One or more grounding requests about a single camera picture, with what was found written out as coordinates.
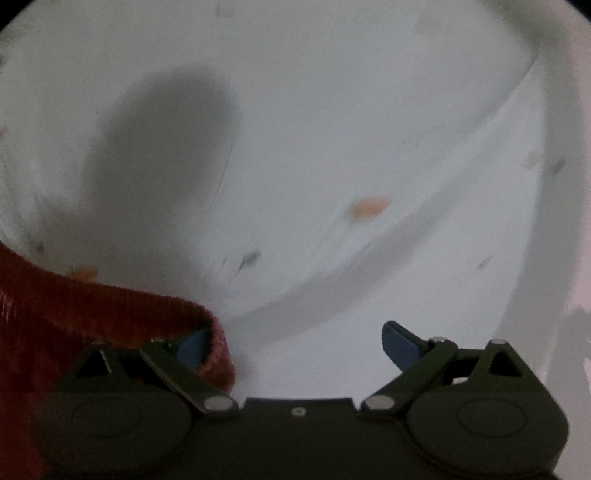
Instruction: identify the red knitted garment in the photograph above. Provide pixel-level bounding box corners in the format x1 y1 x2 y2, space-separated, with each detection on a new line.
1 247 235 479

